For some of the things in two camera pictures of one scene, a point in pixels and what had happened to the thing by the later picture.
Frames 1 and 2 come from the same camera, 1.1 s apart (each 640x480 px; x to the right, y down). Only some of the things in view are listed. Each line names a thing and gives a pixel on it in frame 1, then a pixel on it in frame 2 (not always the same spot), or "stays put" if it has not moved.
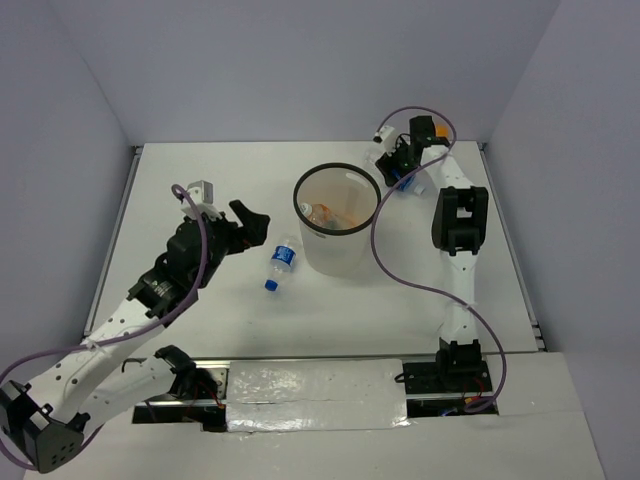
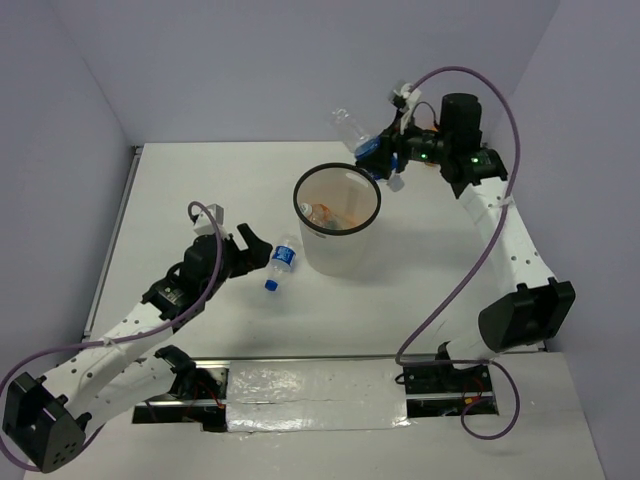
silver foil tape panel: [318, 394] stays put
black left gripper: [252, 233] -> [254, 257]
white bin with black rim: [336, 204] stays put
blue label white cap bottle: [407, 185] -> [362, 144]
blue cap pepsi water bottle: [282, 258] stays put
